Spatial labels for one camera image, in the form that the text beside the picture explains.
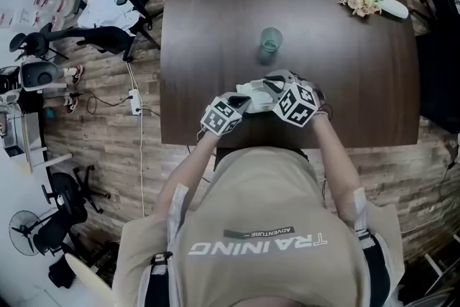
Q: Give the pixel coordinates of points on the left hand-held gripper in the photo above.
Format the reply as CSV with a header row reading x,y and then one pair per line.
x,y
219,116

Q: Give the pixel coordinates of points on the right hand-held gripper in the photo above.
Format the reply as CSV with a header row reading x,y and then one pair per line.
x,y
296,106

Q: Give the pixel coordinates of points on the light green cloth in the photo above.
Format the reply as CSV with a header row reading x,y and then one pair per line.
x,y
244,87

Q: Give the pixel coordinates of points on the person's right forearm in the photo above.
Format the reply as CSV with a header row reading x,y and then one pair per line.
x,y
336,161

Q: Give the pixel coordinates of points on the person's left forearm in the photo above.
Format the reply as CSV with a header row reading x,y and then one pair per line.
x,y
187,172

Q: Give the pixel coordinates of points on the person's right hand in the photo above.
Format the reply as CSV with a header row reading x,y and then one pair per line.
x,y
321,106

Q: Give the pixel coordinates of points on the green glass cup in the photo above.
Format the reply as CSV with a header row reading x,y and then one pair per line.
x,y
271,37

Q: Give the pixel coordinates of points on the white power strip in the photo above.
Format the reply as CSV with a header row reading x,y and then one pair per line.
x,y
135,101

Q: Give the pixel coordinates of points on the person's beige t-shirt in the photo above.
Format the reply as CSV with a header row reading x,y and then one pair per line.
x,y
258,201

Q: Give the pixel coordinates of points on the white vase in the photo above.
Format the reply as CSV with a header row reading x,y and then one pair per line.
x,y
395,7

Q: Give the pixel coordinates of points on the black mesh office chair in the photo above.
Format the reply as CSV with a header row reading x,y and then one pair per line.
x,y
97,37

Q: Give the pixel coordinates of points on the black padded office chair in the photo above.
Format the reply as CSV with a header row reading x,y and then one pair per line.
x,y
438,75

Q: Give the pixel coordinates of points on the white crumpled cloth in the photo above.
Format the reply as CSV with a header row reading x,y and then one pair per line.
x,y
104,11

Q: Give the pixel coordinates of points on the black swivel office chair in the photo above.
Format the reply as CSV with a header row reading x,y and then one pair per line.
x,y
68,205

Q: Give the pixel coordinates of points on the grey-backed office chair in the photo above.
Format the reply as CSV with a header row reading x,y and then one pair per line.
x,y
39,73

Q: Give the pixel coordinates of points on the black folding chair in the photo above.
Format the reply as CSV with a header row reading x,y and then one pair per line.
x,y
28,45

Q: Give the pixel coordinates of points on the pile of white red-label boxes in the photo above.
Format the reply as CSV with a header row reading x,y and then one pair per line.
x,y
36,12

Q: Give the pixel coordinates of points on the cream round table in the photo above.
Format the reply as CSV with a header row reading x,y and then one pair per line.
x,y
86,275

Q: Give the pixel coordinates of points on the black bag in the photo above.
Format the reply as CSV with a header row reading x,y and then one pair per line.
x,y
61,273

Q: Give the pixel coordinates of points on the black pedestal fan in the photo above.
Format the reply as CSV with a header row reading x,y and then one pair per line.
x,y
25,232

